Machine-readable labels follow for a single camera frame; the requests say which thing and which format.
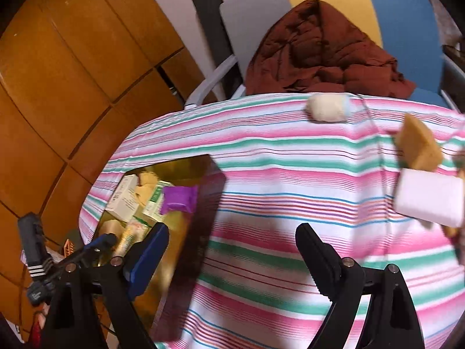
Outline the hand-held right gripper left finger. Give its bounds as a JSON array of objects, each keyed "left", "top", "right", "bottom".
[{"left": 40, "top": 223, "right": 170, "bottom": 349}]

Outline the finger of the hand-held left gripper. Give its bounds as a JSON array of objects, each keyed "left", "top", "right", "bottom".
[{"left": 54, "top": 233, "right": 117, "bottom": 268}]

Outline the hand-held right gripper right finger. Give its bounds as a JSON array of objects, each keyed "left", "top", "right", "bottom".
[{"left": 296, "top": 223, "right": 425, "bottom": 349}]

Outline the white rolled cloth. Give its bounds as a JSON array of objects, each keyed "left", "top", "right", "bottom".
[{"left": 304, "top": 92, "right": 353, "bottom": 122}]

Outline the purple packet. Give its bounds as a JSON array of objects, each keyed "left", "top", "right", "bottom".
[{"left": 160, "top": 185, "right": 200, "bottom": 214}]

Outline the tan sponge piece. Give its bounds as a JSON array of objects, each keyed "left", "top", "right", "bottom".
[{"left": 441, "top": 223, "right": 463, "bottom": 239}]

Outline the white soap block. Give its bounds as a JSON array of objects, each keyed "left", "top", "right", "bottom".
[{"left": 394, "top": 168, "right": 465, "bottom": 226}]

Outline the wooden panelled wardrobe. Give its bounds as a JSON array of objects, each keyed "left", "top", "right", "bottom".
[{"left": 0, "top": 0, "right": 219, "bottom": 335}]

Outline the grey yellow blue chair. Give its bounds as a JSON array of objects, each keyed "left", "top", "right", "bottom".
[{"left": 183, "top": 0, "right": 458, "bottom": 111}]

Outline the pink green striped tablecloth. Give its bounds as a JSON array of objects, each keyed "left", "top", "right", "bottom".
[{"left": 78, "top": 92, "right": 465, "bottom": 349}]

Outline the gold metal tin container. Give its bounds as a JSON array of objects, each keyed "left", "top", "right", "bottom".
[{"left": 96, "top": 154, "right": 228, "bottom": 342}]

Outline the white green striped box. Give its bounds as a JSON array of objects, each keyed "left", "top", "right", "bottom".
[{"left": 142, "top": 181, "right": 168, "bottom": 222}]

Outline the white medicine box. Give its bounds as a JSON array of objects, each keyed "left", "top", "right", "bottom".
[{"left": 107, "top": 174, "right": 140, "bottom": 222}]

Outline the yellow sponge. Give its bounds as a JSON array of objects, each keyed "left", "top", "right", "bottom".
[{"left": 136, "top": 171, "right": 159, "bottom": 206}]

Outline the brown sponge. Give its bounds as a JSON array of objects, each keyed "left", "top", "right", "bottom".
[{"left": 394, "top": 113, "right": 444, "bottom": 171}]

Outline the dark red quilted jacket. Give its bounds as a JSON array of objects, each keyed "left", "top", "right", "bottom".
[{"left": 245, "top": 0, "right": 416, "bottom": 99}]

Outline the yellow tube packet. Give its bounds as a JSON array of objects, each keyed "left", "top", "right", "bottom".
[{"left": 112, "top": 222, "right": 149, "bottom": 259}]

